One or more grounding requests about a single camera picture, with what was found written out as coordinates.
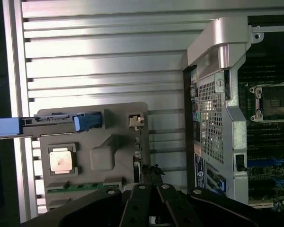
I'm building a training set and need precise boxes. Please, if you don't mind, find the green RAM stick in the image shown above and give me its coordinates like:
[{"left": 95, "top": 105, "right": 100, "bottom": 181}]
[{"left": 47, "top": 183, "right": 103, "bottom": 193}]

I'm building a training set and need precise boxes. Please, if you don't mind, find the grey parts rack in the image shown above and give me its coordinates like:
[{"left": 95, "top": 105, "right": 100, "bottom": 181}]
[{"left": 34, "top": 102, "right": 150, "bottom": 213}]

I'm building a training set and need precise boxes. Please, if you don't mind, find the silver CPU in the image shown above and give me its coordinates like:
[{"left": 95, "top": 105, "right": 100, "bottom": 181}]
[{"left": 49, "top": 148, "right": 74, "bottom": 175}]

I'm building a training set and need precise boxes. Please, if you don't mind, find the open black PC case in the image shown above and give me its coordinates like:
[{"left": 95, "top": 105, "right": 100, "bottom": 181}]
[{"left": 181, "top": 16, "right": 284, "bottom": 213}]

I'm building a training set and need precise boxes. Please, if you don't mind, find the blue expansion slot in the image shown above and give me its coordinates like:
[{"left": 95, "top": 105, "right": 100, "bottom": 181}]
[{"left": 247, "top": 159, "right": 284, "bottom": 166}]

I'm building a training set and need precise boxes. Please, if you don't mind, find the green motherboard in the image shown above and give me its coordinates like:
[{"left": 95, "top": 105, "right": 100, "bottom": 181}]
[{"left": 236, "top": 66, "right": 284, "bottom": 209}]

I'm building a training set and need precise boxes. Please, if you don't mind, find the hard disk in blue caddy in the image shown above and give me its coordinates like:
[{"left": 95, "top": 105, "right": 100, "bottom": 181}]
[{"left": 0, "top": 113, "right": 102, "bottom": 140}]

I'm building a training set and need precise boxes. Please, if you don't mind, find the CPU socket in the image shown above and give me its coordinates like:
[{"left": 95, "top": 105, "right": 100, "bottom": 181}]
[{"left": 249, "top": 82, "right": 284, "bottom": 123}]

